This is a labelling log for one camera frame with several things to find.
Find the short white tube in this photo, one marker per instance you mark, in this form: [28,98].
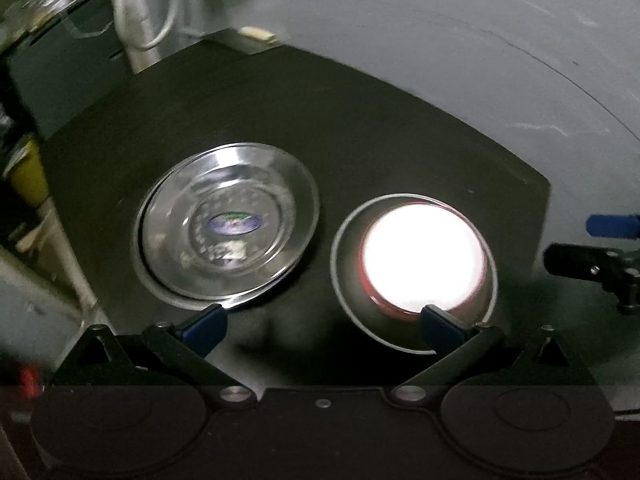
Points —
[257,34]

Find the red bowl with white inside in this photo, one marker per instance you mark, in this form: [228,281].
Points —
[425,260]

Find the grey cabinet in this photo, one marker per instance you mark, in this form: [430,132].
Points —
[75,70]

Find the yellow bin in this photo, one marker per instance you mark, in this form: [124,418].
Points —
[27,175]

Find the grey metal sheet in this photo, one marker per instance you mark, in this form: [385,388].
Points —
[235,42]

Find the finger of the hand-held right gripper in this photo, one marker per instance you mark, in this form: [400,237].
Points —
[595,265]
[617,226]

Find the plain steel plate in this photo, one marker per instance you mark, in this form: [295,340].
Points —
[165,292]

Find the steel plate with blue sticker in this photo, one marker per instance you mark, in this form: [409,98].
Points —
[235,195]

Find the steel bowl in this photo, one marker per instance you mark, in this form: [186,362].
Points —
[350,290]

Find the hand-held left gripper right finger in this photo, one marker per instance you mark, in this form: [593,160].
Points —
[440,327]

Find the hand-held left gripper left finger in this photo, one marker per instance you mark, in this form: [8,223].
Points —
[205,325]

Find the small red object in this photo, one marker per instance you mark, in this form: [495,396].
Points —
[29,380]

